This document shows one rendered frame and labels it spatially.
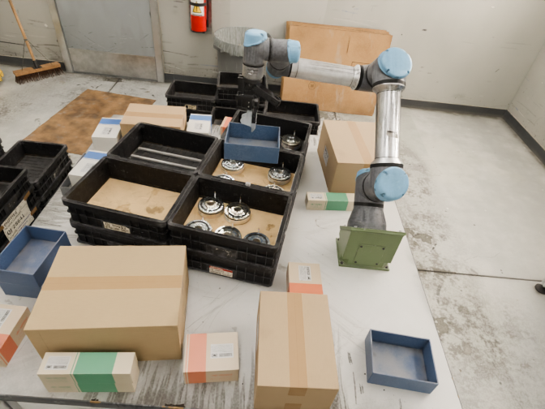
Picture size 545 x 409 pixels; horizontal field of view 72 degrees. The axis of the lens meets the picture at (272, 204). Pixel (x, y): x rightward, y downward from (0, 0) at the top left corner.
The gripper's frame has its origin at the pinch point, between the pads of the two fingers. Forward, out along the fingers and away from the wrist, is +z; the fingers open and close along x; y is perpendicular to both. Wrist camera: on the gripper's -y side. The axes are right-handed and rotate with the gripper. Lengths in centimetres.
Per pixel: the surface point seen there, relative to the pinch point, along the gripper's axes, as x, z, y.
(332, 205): -7, 38, -39
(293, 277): 41, 37, -21
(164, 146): -25, 27, 44
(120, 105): -213, 97, 145
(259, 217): 17.3, 30.0, -6.1
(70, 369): 83, 36, 40
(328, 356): 75, 31, -30
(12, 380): 82, 48, 60
